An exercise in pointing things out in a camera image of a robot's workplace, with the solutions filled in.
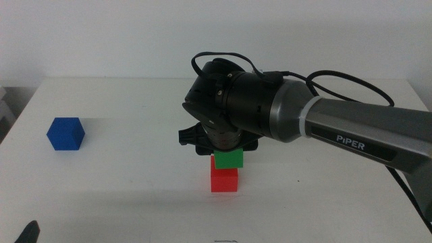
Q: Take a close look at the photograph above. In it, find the red cube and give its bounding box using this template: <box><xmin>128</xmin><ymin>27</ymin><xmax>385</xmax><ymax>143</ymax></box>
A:
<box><xmin>210</xmin><ymin>154</ymin><xmax>239</xmax><ymax>193</ymax></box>

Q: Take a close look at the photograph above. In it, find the green cube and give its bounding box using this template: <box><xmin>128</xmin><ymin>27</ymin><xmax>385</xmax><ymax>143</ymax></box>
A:
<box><xmin>213</xmin><ymin>147</ymin><xmax>244</xmax><ymax>170</ymax></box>

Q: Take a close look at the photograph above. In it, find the blue cube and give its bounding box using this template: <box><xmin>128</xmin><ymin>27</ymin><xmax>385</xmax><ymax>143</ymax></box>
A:
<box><xmin>46</xmin><ymin>117</ymin><xmax>86</xmax><ymax>151</ymax></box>

